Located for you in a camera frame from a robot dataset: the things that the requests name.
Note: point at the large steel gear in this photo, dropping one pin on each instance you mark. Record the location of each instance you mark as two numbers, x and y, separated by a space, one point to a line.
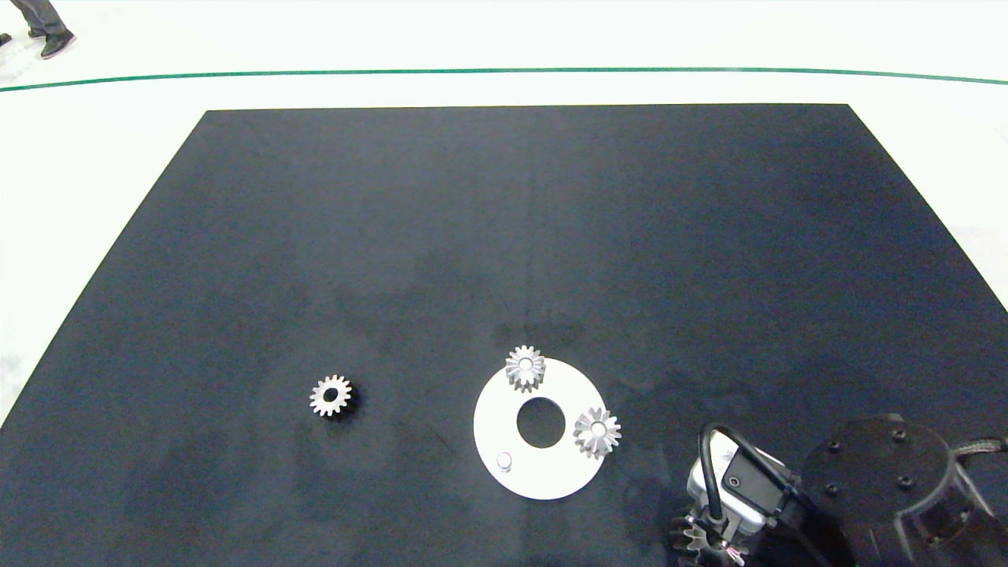
586 432
514 365

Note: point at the small steel gear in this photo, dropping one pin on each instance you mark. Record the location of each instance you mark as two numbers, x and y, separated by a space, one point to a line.
320 397

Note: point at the round white plate with pins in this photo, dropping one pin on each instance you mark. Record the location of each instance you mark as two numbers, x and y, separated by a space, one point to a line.
551 475

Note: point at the dark rectangular mat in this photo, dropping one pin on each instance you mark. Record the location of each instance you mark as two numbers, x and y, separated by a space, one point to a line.
315 260

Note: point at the person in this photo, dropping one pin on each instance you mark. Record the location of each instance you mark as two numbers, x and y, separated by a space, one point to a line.
47 20

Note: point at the boxy wrist camera shiny side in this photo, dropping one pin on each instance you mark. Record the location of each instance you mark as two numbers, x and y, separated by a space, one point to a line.
757 488

